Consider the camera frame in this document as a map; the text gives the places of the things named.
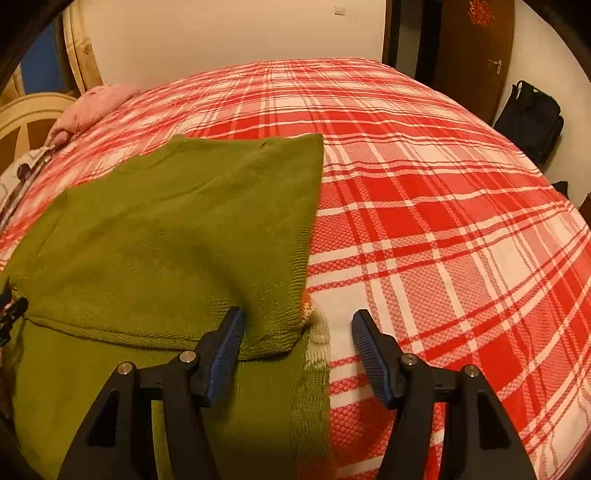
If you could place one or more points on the grey white cloth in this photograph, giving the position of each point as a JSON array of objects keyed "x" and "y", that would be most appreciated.
[{"x": 23, "y": 175}]

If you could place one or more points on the green striped knit sweater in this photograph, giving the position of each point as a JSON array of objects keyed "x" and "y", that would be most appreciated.
[{"x": 161, "y": 230}]

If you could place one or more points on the red plaid blanket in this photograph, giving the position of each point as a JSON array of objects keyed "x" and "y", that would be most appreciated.
[{"x": 438, "y": 207}]

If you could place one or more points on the large black bag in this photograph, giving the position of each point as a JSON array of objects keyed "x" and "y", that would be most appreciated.
[{"x": 531, "y": 120}]

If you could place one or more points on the red door decoration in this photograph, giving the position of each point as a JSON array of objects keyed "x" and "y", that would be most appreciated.
[{"x": 481, "y": 11}]

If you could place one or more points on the cream wooden headboard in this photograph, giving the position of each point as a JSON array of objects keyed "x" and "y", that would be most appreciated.
[{"x": 27, "y": 115}]

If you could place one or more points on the small black bag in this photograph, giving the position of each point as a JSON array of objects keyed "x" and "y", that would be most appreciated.
[{"x": 560, "y": 188}]

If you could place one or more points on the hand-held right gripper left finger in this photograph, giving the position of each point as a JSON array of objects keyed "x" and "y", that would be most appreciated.
[{"x": 227, "y": 347}]

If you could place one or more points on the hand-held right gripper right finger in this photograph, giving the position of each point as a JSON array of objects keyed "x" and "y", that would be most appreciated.
[{"x": 369, "y": 350}]

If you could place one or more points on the brown wooden door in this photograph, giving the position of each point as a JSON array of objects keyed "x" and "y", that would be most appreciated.
[{"x": 466, "y": 60}]

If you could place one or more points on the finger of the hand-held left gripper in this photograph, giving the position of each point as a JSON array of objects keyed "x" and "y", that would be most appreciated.
[{"x": 10, "y": 309}]

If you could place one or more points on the pink pillow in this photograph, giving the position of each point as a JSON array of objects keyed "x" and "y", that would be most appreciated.
[{"x": 92, "y": 108}]

